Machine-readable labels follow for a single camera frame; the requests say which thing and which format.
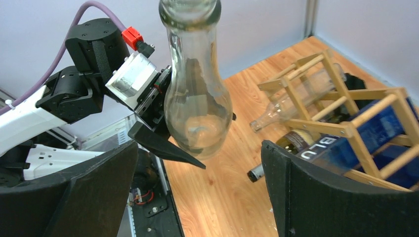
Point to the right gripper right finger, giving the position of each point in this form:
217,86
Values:
309,201

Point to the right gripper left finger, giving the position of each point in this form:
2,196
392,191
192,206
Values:
85,200

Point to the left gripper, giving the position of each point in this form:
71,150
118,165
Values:
150,110

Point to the clear bottle dark label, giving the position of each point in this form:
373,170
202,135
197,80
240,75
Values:
198,107

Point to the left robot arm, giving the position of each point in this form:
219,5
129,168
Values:
107,62

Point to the dark green wine bottle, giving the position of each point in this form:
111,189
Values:
294,141

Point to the wooden wine rack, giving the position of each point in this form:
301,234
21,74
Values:
313,89

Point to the blue labelled bottle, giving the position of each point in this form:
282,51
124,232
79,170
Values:
347,148

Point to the black cloth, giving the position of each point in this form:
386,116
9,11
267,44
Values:
353,83

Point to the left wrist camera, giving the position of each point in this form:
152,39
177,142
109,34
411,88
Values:
132,79

